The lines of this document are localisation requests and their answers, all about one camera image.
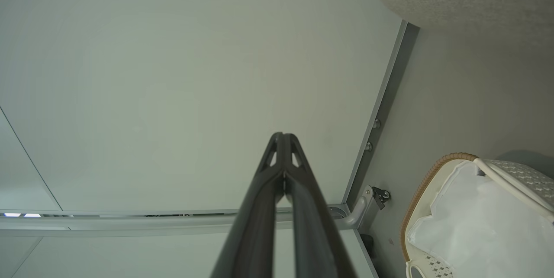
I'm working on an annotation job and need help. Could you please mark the black caster wheel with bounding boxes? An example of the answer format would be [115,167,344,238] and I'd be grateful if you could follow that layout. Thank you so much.
[372,186,391,210]

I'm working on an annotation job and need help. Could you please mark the white wicker-rimmed laundry basket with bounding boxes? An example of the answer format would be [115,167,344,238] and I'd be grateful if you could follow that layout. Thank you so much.
[400,152,554,278]

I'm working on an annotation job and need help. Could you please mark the white cloth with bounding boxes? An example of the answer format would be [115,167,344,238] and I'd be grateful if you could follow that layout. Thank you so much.
[406,161,554,278]

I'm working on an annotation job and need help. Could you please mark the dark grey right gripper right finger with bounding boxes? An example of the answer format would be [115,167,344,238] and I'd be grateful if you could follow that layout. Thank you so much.
[283,133,358,278]

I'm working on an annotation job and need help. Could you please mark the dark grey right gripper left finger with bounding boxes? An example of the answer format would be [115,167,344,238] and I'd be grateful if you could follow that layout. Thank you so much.
[211,132,286,278]

